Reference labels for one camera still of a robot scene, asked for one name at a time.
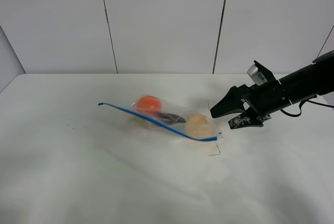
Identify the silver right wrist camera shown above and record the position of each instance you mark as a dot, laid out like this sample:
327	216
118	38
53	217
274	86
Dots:
260	74

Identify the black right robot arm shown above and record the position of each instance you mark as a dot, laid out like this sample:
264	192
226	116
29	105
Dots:
306	83

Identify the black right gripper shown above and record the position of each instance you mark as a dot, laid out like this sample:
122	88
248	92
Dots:
262	100

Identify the purple eggplant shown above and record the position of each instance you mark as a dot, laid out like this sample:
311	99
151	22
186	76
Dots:
169	118

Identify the yellow pear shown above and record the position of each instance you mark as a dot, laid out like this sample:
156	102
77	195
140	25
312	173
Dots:
198	126

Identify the clear zip bag blue zipper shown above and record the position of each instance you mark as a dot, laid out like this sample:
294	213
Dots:
151	121

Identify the orange fruit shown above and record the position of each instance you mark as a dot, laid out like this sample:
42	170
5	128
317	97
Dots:
148	105

